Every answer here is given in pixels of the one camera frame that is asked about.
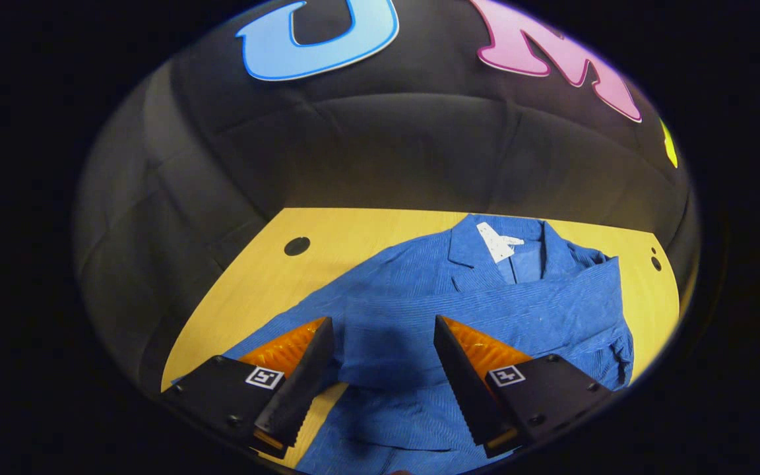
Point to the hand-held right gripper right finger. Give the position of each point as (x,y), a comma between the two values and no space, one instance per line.
(462,389)

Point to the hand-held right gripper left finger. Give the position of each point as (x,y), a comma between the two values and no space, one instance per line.
(304,382)

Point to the blue button shirt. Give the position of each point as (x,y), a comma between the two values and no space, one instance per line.
(485,310)

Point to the black backdrop cloth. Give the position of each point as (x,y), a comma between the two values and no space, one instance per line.
(367,145)

